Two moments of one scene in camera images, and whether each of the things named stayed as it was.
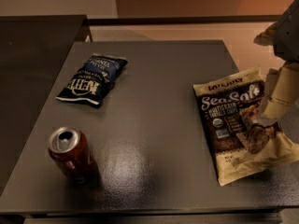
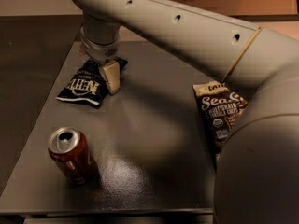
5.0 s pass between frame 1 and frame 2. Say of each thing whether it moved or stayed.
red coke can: stayed
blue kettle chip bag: stayed
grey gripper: moved
